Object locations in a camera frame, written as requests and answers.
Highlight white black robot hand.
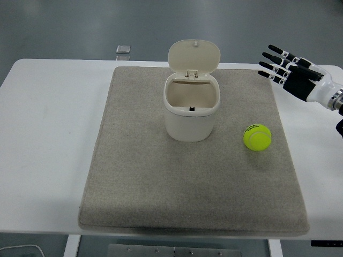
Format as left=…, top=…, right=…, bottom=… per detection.
left=258, top=44, right=343, bottom=103

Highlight yellow tennis ball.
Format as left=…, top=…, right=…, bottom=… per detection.
left=243, top=123, right=272, bottom=152

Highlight cream bin with hinged lid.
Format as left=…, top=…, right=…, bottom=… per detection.
left=163, top=39, right=221, bottom=142

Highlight beige felt mat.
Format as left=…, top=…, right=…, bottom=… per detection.
left=78, top=66, right=310, bottom=236

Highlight black label strip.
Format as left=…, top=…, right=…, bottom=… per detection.
left=310, top=240, right=343, bottom=247

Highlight grey metal plate with screws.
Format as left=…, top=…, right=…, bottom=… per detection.
left=107, top=243, right=242, bottom=257

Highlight white table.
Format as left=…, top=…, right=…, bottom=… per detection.
left=0, top=58, right=343, bottom=257

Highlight white cable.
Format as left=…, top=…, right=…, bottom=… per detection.
left=0, top=244, right=47, bottom=257

